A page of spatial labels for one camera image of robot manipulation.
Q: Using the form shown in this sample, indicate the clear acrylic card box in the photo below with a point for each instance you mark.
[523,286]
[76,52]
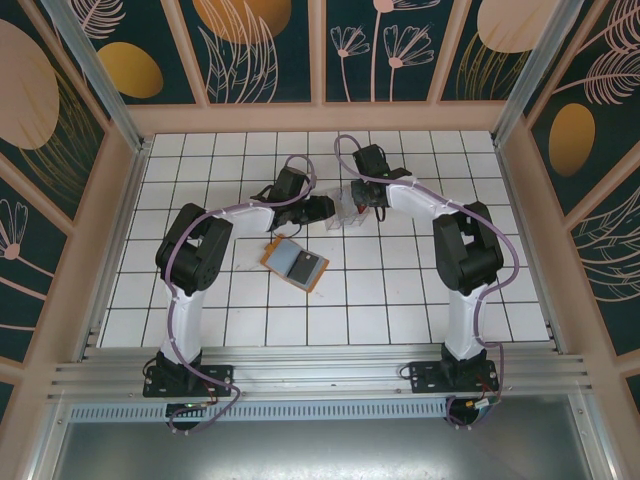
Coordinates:
[342,215]

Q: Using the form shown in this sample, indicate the orange sponge with grey pad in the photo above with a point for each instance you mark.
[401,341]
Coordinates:
[280,260]

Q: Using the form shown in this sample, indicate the black credit card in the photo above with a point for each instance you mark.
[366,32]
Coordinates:
[301,266]

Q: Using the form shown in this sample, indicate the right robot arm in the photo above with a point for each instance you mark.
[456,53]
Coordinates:
[467,325]

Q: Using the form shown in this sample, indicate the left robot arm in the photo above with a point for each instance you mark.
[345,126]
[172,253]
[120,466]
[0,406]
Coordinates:
[182,325]

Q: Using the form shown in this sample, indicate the dark panel with pink flowers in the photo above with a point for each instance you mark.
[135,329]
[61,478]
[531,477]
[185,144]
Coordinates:
[360,75]

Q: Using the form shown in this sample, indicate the dark panel with orange disc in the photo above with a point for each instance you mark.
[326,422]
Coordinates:
[240,30]

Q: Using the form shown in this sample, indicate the side panel with gold oval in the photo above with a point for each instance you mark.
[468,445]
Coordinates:
[575,140]

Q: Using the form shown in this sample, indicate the dark panel with pale disc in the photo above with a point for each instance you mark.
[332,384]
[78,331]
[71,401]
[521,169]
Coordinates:
[500,25]

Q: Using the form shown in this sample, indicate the dark panel with gold oval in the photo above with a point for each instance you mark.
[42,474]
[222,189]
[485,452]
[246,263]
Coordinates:
[130,70]

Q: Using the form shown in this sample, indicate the grey metal sheet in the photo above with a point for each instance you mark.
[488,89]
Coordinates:
[325,450]

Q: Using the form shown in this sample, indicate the side panel with pink leaves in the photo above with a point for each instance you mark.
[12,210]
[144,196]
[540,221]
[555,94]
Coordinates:
[610,260]

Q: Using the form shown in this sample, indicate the side panel with pink flower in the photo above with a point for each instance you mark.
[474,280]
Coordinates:
[20,280]

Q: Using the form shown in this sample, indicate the side panel with pale disc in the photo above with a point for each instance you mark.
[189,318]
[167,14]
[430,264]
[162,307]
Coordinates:
[30,100]

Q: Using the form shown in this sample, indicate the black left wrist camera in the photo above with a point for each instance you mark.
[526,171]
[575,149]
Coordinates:
[291,182]

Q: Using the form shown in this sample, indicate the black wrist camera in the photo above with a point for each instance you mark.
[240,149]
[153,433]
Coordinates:
[371,159]
[291,182]

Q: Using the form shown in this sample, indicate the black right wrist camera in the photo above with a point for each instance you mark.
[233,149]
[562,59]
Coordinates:
[371,159]

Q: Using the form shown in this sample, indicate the aluminium front rail beam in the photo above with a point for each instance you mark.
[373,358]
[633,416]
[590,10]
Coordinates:
[320,370]

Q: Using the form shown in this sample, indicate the aluminium side rail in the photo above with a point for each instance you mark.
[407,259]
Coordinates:
[525,240]
[117,250]

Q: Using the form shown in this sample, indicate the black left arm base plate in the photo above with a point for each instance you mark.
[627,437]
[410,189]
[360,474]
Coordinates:
[220,382]

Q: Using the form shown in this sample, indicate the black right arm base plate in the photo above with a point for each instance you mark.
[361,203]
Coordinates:
[425,377]

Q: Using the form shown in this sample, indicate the aluminium corner post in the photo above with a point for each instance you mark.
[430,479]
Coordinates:
[95,70]
[545,55]

